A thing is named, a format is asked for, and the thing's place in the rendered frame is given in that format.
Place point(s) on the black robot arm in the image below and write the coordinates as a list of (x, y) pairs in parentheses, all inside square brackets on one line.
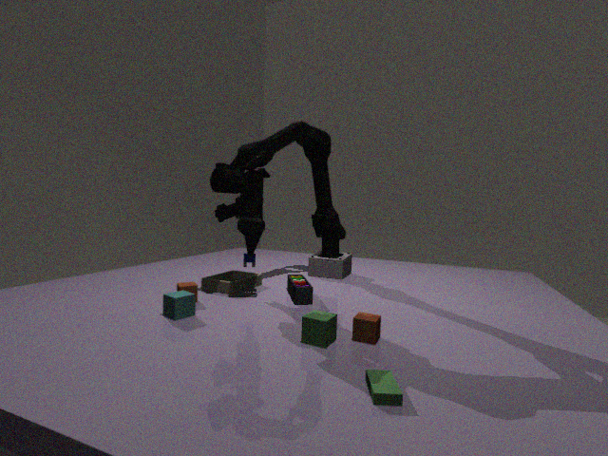
[(317, 148)]

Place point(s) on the green rectangular block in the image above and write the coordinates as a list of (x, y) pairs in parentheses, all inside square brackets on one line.
[(383, 388)]

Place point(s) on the teal cube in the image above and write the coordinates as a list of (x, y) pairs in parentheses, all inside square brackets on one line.
[(179, 304)]

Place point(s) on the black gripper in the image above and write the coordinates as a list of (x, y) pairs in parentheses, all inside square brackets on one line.
[(251, 223)]

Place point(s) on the brown cube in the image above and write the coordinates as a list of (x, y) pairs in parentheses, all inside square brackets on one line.
[(366, 328)]

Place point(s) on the green cube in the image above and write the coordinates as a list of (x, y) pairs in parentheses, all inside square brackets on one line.
[(319, 328)]

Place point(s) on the small orange block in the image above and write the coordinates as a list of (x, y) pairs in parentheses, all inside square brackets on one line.
[(191, 287)]

